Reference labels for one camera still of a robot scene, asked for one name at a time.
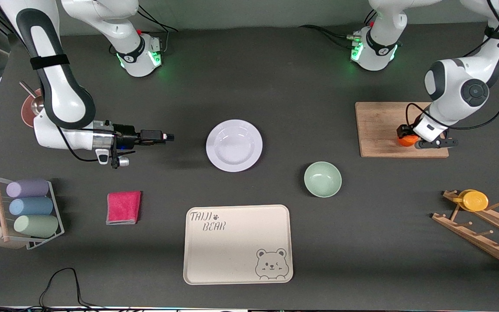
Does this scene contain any white round plate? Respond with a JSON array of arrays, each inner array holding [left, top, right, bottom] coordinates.
[[206, 119, 263, 172]]

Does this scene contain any wooden cutting board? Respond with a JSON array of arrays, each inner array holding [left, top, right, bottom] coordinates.
[[355, 102, 450, 158]]

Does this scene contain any pink folded cloth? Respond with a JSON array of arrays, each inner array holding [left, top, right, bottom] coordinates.
[[106, 191, 142, 225]]

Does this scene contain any light green bowl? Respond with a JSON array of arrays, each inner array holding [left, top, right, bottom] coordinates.
[[304, 161, 343, 198]]

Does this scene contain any metal scoop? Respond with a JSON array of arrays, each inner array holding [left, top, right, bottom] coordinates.
[[19, 81, 46, 116]]

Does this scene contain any yellow cup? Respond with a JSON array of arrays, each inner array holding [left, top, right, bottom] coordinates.
[[457, 189, 489, 212]]

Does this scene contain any pink bowl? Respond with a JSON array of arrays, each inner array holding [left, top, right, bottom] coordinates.
[[20, 88, 45, 129]]

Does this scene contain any purple cup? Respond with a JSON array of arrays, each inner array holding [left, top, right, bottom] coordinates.
[[6, 179, 50, 198]]

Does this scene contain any blue cup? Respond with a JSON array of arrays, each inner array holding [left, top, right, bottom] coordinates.
[[9, 197, 54, 216]]

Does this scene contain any green cup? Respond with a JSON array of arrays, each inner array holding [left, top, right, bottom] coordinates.
[[13, 214, 59, 238]]

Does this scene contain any wooden peg dish rack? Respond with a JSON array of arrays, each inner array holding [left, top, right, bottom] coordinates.
[[432, 189, 499, 273]]

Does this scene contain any cream tray with bear print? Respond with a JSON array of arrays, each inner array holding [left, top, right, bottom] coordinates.
[[183, 205, 294, 285]]

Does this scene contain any wooden rod of cup rack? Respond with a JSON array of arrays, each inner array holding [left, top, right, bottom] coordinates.
[[0, 174, 10, 242]]

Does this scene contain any white wire cup rack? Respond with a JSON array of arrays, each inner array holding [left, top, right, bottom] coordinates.
[[0, 174, 65, 250]]

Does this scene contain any black right arm base cable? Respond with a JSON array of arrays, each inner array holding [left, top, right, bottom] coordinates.
[[135, 5, 179, 55]]

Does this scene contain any black arm base cable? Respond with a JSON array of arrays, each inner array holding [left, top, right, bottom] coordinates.
[[135, 5, 179, 55], [299, 11, 378, 50]]

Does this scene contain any black left arm base cable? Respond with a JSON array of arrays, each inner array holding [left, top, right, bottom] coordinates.
[[299, 11, 378, 50]]

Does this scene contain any black cable on table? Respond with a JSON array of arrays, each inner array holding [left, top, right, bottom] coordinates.
[[0, 267, 116, 312]]

